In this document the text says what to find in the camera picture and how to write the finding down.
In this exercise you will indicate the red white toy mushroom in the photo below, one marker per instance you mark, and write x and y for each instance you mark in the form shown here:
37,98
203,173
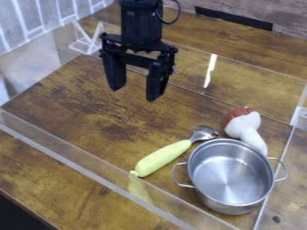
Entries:
242,123

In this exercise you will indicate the clear acrylic corner bracket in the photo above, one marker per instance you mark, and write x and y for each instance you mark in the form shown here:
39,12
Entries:
87,44

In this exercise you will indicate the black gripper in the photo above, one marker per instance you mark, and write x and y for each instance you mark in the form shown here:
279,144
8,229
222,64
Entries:
138,47

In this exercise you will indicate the clear acrylic front barrier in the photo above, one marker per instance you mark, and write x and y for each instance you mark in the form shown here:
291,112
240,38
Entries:
152,198

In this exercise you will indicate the stainless steel pot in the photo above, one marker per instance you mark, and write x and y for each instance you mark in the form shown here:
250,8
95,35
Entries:
231,176

